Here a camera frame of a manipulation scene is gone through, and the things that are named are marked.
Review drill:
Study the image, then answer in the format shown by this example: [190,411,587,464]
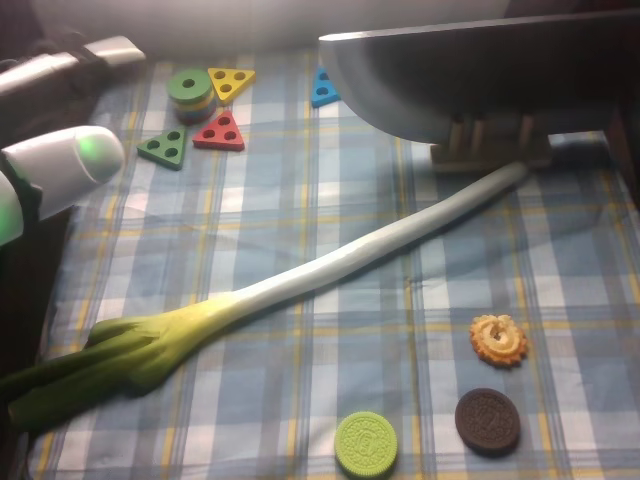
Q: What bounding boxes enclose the chocolate sandwich cookie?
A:
[454,387,522,457]

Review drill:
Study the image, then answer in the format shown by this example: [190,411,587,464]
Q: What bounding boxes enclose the red wooden triangle block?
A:
[192,109,247,152]

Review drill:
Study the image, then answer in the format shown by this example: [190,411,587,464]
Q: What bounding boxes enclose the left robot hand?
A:
[0,34,147,97]

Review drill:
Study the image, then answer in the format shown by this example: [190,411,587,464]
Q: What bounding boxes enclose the wooden peg board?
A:
[429,113,556,174]

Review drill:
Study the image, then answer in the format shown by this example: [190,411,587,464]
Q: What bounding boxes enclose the large steel kitchen knife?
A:
[318,7,640,146]

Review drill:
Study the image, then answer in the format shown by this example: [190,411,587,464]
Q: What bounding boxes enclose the blue plaid tablecloth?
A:
[27,52,640,480]

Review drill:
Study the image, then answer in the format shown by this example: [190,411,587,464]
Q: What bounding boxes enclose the green wooden triangle block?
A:
[136,124,189,172]

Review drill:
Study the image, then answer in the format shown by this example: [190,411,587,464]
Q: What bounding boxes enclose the swirled butter cookie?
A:
[468,313,529,370]

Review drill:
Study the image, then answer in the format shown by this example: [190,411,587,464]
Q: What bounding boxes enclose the green wooden ring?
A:
[166,68,215,105]

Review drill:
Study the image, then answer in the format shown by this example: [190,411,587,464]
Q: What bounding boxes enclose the blue wooden triangle block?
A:
[310,67,342,109]

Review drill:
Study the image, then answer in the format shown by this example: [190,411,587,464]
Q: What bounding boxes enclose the green sandwich cookie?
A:
[333,410,400,480]

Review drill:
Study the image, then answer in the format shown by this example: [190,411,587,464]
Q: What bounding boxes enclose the yellow wooden ring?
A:
[172,97,218,112]

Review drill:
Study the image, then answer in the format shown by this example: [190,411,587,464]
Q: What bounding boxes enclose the yellow wooden triangle block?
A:
[207,67,257,106]

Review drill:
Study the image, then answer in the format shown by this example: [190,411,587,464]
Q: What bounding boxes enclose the white green leek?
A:
[0,160,530,434]

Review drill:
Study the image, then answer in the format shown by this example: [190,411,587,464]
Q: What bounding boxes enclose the blue wooden ring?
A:
[174,105,218,127]

